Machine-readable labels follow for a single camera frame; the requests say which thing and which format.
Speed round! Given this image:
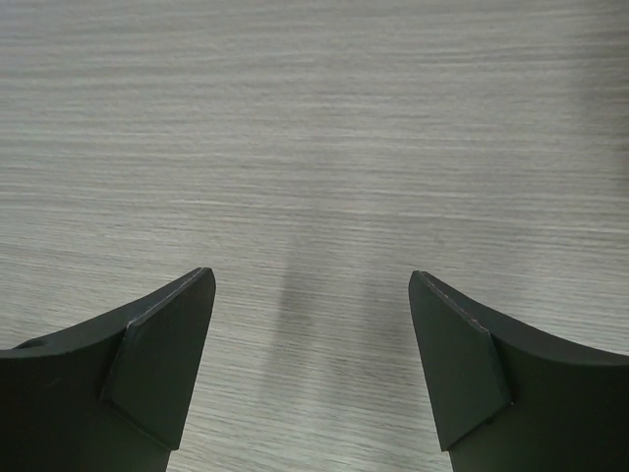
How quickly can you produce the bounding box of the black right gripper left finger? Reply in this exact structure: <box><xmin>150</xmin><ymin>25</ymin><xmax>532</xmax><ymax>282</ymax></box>
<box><xmin>1</xmin><ymin>267</ymin><xmax>215</xmax><ymax>471</ymax></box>

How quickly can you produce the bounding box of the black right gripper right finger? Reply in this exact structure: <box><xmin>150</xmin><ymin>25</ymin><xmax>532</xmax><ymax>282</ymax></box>
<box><xmin>408</xmin><ymin>271</ymin><xmax>628</xmax><ymax>471</ymax></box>

